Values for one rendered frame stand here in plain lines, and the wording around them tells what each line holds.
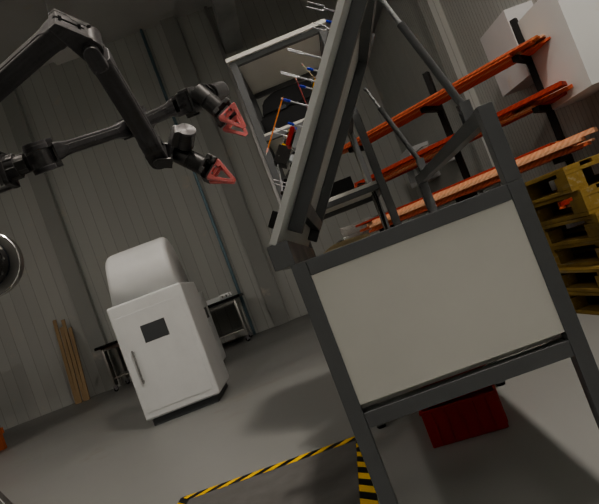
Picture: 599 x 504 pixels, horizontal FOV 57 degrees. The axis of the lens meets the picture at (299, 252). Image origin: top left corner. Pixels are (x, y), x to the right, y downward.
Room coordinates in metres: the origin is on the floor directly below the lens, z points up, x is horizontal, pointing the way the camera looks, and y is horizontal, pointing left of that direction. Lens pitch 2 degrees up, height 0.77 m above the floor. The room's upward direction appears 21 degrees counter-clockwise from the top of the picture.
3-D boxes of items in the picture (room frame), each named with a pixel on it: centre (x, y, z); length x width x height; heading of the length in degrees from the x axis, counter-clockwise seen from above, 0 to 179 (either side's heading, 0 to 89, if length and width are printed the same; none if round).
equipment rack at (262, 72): (2.88, -0.27, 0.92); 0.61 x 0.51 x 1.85; 176
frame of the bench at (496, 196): (1.95, -0.31, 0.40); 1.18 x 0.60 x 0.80; 176
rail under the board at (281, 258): (1.97, 0.00, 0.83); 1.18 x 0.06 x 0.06; 176
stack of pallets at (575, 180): (3.34, -1.73, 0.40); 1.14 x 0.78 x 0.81; 4
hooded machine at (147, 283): (5.10, 1.39, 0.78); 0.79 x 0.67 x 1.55; 2
